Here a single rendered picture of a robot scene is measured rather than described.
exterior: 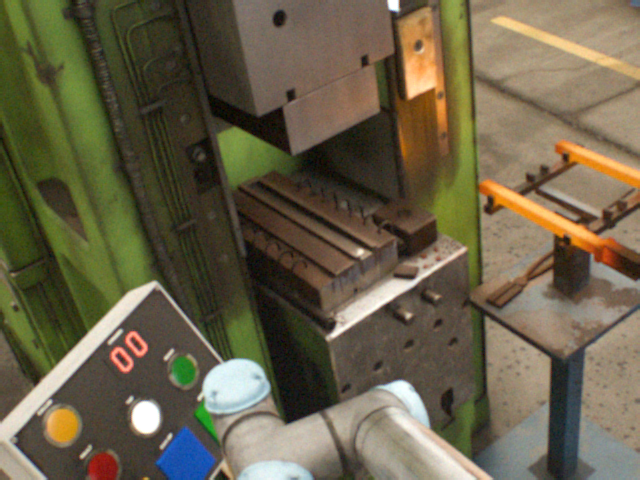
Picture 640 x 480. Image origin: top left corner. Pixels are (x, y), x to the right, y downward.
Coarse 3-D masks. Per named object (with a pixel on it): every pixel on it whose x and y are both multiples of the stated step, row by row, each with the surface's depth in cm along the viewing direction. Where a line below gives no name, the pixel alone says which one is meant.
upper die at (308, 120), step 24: (360, 72) 138; (288, 96) 133; (312, 96) 134; (336, 96) 137; (360, 96) 141; (240, 120) 145; (264, 120) 138; (288, 120) 133; (312, 120) 136; (336, 120) 139; (360, 120) 143; (288, 144) 135; (312, 144) 138
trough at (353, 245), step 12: (264, 192) 183; (276, 192) 181; (288, 204) 178; (300, 204) 174; (300, 216) 173; (312, 216) 172; (324, 228) 168; (336, 228) 166; (348, 240) 163; (360, 240) 161; (372, 252) 159
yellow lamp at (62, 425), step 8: (56, 416) 107; (64, 416) 108; (72, 416) 109; (48, 424) 106; (56, 424) 107; (64, 424) 107; (72, 424) 108; (56, 432) 106; (64, 432) 107; (72, 432) 108; (56, 440) 106; (64, 440) 107
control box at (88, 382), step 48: (144, 288) 125; (96, 336) 118; (144, 336) 120; (192, 336) 127; (48, 384) 111; (96, 384) 113; (144, 384) 118; (192, 384) 124; (0, 432) 106; (48, 432) 106; (96, 432) 111; (192, 432) 122
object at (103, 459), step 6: (96, 456) 110; (102, 456) 110; (108, 456) 111; (96, 462) 109; (102, 462) 110; (108, 462) 110; (114, 462) 111; (90, 468) 109; (96, 468) 109; (102, 468) 110; (108, 468) 110; (114, 468) 111; (90, 474) 108; (96, 474) 109; (102, 474) 109; (108, 474) 110; (114, 474) 111
